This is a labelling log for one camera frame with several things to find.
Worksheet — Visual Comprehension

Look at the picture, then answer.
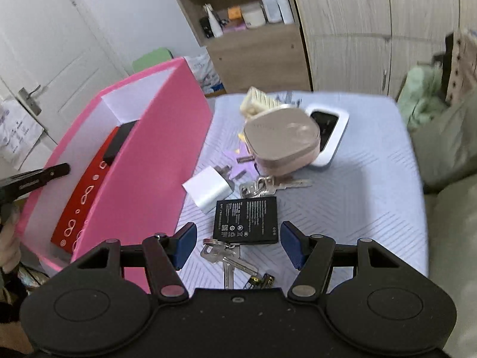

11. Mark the white paper sheet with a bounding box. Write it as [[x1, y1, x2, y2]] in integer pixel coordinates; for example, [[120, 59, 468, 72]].
[[0, 99, 45, 170]]

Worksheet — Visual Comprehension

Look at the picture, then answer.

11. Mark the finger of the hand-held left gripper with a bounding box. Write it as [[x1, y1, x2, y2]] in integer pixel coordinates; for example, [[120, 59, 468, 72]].
[[17, 163, 71, 195]]

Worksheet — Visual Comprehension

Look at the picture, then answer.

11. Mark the plain white bottle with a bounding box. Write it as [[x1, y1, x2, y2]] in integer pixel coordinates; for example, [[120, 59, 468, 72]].
[[273, 0, 295, 25]]

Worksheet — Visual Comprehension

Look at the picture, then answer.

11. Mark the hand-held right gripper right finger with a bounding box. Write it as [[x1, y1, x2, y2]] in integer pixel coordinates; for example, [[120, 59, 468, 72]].
[[280, 221, 408, 303]]

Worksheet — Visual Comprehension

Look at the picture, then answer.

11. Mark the white bottle with label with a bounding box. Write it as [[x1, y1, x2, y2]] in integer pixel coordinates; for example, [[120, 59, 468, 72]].
[[260, 0, 282, 24]]

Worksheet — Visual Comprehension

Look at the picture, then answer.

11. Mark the white tube bottle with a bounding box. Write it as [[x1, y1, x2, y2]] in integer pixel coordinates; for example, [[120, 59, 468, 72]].
[[203, 4, 224, 38]]

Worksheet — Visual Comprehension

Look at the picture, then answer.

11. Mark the beige rounded case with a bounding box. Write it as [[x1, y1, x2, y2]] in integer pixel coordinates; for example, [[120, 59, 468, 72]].
[[243, 105, 322, 178]]

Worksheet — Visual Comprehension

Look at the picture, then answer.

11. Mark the silver key bunch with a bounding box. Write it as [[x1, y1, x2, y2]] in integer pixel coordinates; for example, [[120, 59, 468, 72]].
[[200, 238, 258, 289], [238, 176, 313, 199]]

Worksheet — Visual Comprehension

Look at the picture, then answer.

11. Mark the black beige patterned bag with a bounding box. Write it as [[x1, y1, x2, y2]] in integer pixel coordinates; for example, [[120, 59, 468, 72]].
[[445, 30, 477, 105]]

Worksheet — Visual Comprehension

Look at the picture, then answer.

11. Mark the white round jar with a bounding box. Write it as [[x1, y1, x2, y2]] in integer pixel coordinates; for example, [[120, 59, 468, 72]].
[[241, 2, 267, 28]]

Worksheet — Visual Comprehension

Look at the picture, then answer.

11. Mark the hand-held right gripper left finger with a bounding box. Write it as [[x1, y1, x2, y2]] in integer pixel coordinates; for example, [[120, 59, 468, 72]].
[[71, 222, 197, 303]]

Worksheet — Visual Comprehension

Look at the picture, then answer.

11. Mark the metal door handle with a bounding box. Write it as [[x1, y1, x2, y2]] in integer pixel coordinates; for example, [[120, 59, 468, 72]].
[[18, 85, 42, 116]]

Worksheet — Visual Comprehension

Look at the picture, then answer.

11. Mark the white tissue package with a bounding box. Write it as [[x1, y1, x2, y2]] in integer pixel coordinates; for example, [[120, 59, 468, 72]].
[[182, 53, 225, 95]]

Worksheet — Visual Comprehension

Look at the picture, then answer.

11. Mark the wooden shelf cabinet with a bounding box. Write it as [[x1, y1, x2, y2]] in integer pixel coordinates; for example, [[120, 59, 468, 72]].
[[161, 0, 314, 95]]

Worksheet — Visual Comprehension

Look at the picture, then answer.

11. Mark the white door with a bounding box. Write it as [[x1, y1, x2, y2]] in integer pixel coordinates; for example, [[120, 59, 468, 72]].
[[0, 0, 129, 172]]

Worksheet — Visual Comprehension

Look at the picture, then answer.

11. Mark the olive quilted jacket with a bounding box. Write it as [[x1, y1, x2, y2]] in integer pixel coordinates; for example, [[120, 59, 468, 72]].
[[410, 93, 477, 358]]

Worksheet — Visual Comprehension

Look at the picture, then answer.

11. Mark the white portable router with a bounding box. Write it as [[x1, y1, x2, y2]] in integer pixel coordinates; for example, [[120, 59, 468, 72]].
[[303, 102, 350, 168]]

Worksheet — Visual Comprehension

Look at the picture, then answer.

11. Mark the light wooden wardrobe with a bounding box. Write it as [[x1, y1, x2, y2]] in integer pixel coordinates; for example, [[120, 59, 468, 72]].
[[287, 0, 477, 99]]

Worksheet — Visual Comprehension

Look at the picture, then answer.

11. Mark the person's left hand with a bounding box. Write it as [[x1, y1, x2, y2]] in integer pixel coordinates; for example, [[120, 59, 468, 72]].
[[0, 209, 22, 274]]

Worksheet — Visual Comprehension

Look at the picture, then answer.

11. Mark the light green cloth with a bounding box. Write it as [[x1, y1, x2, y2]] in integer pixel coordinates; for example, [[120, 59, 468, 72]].
[[397, 65, 453, 131]]

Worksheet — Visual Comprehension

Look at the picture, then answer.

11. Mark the pink cardboard box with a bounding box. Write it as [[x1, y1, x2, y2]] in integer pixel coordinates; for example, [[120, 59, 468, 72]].
[[17, 57, 214, 295]]

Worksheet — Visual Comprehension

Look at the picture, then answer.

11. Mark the white charger plug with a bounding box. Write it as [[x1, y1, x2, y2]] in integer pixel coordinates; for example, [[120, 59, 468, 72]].
[[182, 166, 236, 215]]

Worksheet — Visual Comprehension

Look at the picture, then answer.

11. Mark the grey striped bed sheet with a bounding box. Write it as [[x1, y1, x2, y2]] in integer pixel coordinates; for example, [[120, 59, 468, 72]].
[[179, 91, 429, 295]]

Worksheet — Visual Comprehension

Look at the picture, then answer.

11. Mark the red box with white print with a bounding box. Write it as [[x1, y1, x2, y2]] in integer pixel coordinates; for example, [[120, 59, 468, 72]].
[[50, 125, 129, 260]]

